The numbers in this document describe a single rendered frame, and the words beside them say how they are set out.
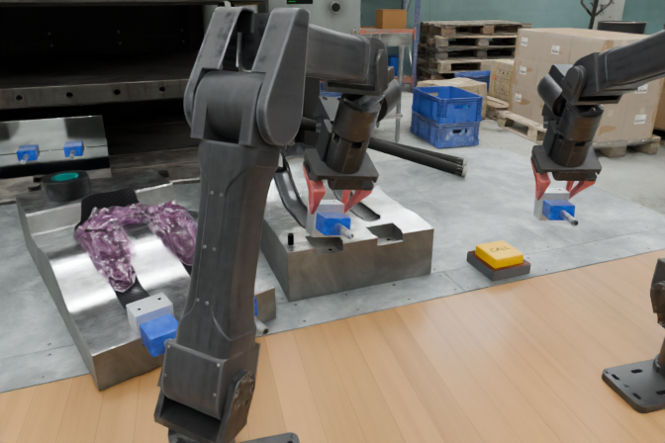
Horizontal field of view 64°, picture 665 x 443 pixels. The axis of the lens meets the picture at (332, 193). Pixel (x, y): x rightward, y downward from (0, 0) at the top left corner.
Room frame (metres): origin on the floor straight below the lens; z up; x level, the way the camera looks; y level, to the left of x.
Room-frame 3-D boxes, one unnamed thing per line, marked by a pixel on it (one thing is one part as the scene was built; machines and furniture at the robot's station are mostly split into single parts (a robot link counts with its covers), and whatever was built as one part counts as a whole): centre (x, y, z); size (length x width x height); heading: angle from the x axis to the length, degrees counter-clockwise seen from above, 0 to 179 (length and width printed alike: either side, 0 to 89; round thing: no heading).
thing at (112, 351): (0.80, 0.34, 0.86); 0.50 x 0.26 x 0.11; 38
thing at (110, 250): (0.81, 0.33, 0.90); 0.26 x 0.18 x 0.08; 38
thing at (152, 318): (0.56, 0.21, 0.86); 0.13 x 0.05 x 0.05; 38
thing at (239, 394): (0.41, 0.13, 0.90); 0.09 x 0.06 x 0.06; 63
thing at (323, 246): (0.77, 0.01, 0.87); 0.05 x 0.05 x 0.04; 20
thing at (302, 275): (1.01, 0.03, 0.87); 0.50 x 0.26 x 0.14; 20
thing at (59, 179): (0.93, 0.50, 0.93); 0.08 x 0.08 x 0.04
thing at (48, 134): (1.57, 0.82, 0.87); 0.50 x 0.27 x 0.17; 20
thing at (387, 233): (0.81, -0.09, 0.87); 0.05 x 0.05 x 0.04; 20
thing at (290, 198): (0.99, 0.04, 0.92); 0.35 x 0.16 x 0.09; 20
